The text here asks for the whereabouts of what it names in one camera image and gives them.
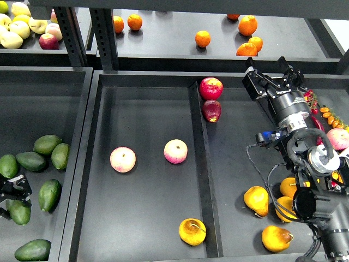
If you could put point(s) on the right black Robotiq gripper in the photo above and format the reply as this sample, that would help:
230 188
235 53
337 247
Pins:
260 86

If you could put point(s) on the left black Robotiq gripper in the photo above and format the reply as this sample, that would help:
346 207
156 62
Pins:
16 188

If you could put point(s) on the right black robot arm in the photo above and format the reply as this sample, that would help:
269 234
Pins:
321 172

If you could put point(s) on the bright green avocado far left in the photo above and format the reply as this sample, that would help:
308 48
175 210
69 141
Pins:
9 166

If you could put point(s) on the dark green avocado middle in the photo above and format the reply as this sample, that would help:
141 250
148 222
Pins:
31 161

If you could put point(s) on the dark avocado bottom left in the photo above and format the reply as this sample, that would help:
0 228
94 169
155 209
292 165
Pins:
35 250

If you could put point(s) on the light green avocado top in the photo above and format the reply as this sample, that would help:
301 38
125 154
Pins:
46 144

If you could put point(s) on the orange front right shelf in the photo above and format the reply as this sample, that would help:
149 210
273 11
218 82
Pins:
247 49

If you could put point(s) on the orange shelf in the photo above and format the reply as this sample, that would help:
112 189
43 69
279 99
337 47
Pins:
118 24
134 22
247 49
202 39

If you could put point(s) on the upper cherry tomato bunch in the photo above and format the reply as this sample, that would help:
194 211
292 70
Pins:
311 100

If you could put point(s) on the orange behind front right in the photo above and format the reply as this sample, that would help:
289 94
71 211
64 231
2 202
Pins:
257 41

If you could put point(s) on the large orange top right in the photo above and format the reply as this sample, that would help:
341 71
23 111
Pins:
248 25

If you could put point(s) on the bright red apple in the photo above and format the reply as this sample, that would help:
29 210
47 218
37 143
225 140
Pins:
210 89

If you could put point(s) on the dark red apple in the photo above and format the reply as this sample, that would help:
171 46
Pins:
211 110

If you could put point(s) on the orange cherry tomato bunch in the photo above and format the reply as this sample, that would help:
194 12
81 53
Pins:
333 119

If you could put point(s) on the orange partly hidden top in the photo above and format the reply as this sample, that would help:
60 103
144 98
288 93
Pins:
233 16

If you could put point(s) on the red chili pepper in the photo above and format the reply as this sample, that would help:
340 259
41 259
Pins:
319 126

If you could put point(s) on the orange centre shelf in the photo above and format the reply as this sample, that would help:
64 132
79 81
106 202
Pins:
202 39

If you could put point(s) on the pink apple right tray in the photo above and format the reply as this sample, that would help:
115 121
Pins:
338 138

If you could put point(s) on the black left tray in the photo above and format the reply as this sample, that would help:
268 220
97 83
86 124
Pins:
37 101

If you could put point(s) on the black tray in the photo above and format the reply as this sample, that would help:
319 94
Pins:
37 101
135 216

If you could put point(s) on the white price label card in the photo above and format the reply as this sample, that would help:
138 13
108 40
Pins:
345 153

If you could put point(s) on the lower cherry tomato bunch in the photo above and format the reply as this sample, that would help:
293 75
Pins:
336 180

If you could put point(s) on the pink apple left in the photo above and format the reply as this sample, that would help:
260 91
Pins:
122 159

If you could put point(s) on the pink apple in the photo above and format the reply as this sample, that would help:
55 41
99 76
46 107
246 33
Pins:
122 159
175 151

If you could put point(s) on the pink apple centre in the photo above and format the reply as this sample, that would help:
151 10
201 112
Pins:
175 151

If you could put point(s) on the black upper right shelf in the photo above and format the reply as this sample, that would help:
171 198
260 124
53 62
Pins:
166 41

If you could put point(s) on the black shelf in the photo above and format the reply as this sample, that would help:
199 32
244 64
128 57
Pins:
166 41
33 55

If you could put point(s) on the black middle tray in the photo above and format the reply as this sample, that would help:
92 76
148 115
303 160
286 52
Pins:
135 216

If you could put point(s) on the black upper left shelf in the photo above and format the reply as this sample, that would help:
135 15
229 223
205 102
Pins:
33 55

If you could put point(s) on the pale yellow apple front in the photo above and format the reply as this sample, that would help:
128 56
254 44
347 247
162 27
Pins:
11 40

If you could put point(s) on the red apple upper shelf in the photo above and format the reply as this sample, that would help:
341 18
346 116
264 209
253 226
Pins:
48 42

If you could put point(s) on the orange far left shelf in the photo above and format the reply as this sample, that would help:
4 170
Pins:
118 24

